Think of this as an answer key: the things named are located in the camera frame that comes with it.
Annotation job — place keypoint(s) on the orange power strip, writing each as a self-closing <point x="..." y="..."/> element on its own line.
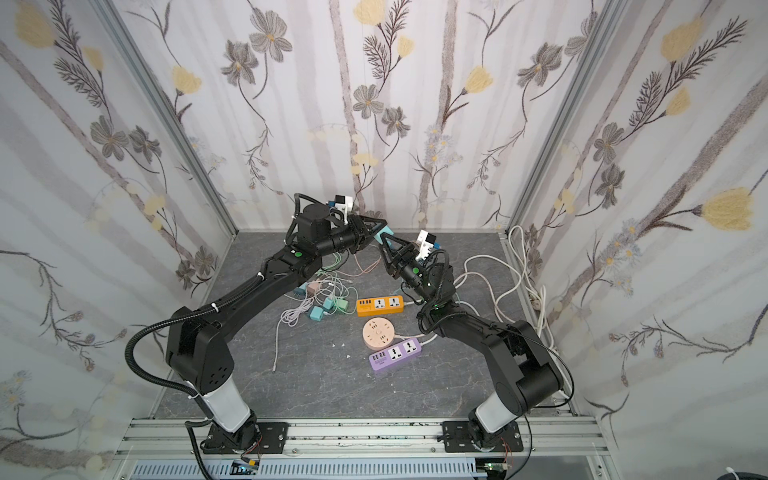
<point x="380" y="306"/>

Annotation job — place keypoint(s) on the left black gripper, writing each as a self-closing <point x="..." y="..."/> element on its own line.
<point x="360" y="229"/>

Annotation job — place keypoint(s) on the teal charger plug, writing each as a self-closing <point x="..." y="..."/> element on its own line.
<point x="383" y="234"/>

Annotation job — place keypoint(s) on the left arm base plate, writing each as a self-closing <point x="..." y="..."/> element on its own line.
<point x="252" y="438"/>

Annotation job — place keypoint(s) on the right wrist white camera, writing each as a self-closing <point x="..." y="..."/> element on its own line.
<point x="426" y="244"/>

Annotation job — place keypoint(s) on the purple power strip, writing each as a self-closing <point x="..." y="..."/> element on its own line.
<point x="395" y="354"/>

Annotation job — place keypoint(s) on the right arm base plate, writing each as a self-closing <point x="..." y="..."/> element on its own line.
<point x="465" y="436"/>

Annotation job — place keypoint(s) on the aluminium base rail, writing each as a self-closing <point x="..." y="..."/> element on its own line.
<point x="570" y="447"/>

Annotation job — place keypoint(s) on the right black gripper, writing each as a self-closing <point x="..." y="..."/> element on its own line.
<point x="398" y="256"/>

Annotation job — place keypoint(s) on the round pink power socket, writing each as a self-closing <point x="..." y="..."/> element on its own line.
<point x="378" y="333"/>

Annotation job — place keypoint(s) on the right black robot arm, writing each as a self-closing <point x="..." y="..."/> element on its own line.
<point x="524" y="373"/>

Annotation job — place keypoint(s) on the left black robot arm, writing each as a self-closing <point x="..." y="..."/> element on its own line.
<point x="197" y="343"/>

